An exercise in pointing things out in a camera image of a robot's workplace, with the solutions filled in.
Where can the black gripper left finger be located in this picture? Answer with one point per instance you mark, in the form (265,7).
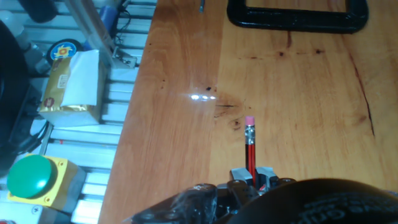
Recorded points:
(241,186)

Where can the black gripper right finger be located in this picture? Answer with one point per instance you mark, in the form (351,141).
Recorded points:
(267,178)

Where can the red pencil pink eraser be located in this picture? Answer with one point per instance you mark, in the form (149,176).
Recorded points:
(250,155)

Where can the black C-clamp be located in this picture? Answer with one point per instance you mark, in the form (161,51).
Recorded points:
(295,25)

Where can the gold tissue box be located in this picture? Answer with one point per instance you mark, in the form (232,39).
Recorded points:
(77,81)

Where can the yellow box green mushroom button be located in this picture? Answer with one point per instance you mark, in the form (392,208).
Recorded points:
(31,175)

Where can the round sun logo tape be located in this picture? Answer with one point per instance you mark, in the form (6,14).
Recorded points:
(63,51)

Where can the black filament spool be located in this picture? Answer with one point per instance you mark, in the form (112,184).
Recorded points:
(12,109)

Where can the white oval plastic object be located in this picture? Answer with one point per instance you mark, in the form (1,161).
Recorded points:
(11,23)

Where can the wooden post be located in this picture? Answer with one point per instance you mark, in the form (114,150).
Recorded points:
(90,31)

